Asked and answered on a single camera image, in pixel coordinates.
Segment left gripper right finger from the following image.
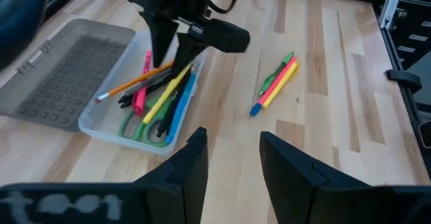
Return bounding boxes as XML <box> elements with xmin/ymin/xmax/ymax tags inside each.
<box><xmin>259</xmin><ymin>131</ymin><xmax>389</xmax><ymax>224</ymax></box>

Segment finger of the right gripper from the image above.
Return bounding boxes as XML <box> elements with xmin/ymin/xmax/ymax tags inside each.
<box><xmin>139</xmin><ymin>11</ymin><xmax>179</xmax><ymax>69</ymax></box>
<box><xmin>170</xmin><ymin>31</ymin><xmax>209</xmax><ymax>76</ymax></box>

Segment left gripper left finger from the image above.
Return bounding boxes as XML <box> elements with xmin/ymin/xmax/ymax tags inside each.
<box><xmin>133</xmin><ymin>126</ymin><xmax>209</xmax><ymax>224</ymax></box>

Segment slim yellow pen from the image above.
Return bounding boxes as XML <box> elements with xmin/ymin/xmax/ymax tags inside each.
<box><xmin>142</xmin><ymin>63</ymin><xmax>193</xmax><ymax>124</ymax></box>

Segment grey pencil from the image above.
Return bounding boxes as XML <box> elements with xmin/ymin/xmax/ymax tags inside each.
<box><xmin>124</xmin><ymin>71</ymin><xmax>172</xmax><ymax>97</ymax></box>

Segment orange pencil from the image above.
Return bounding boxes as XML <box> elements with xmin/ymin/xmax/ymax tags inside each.
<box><xmin>94</xmin><ymin>61</ymin><xmax>174</xmax><ymax>104</ymax></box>

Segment green-handled scissors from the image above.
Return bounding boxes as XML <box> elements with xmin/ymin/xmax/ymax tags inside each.
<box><xmin>117</xmin><ymin>94</ymin><xmax>176</xmax><ymax>148</ymax></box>

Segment black pen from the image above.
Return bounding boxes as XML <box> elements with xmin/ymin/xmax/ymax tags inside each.
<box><xmin>156</xmin><ymin>69</ymin><xmax>193</xmax><ymax>138</ymax></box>
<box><xmin>117</xmin><ymin>74</ymin><xmax>172</xmax><ymax>106</ymax></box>
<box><xmin>120</xmin><ymin>77</ymin><xmax>172</xmax><ymax>110</ymax></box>

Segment pink highlighter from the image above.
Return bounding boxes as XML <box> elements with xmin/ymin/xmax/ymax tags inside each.
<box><xmin>131</xmin><ymin>50</ymin><xmax>152</xmax><ymax>116</ymax></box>

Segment green pen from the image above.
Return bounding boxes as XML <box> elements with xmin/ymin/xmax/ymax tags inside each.
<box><xmin>258</xmin><ymin>51</ymin><xmax>295</xmax><ymax>96</ymax></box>

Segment pink pen with blue cap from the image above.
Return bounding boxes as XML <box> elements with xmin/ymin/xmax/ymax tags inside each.
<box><xmin>249</xmin><ymin>56</ymin><xmax>298</xmax><ymax>117</ymax></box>

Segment thick yellow highlighter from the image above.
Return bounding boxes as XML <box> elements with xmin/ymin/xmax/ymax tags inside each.
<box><xmin>261</xmin><ymin>61</ymin><xmax>300</xmax><ymax>110</ymax></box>

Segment clear box with grey lid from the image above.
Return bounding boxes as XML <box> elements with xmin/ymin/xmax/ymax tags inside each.
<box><xmin>0</xmin><ymin>18</ymin><xmax>207</xmax><ymax>157</ymax></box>

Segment black bracket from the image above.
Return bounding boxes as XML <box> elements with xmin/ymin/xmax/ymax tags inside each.
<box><xmin>386</xmin><ymin>68</ymin><xmax>422</xmax><ymax>91</ymax></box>

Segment silver aluminium post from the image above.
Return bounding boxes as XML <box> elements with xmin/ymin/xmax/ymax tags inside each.
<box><xmin>379</xmin><ymin>0</ymin><xmax>404</xmax><ymax>29</ymax></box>

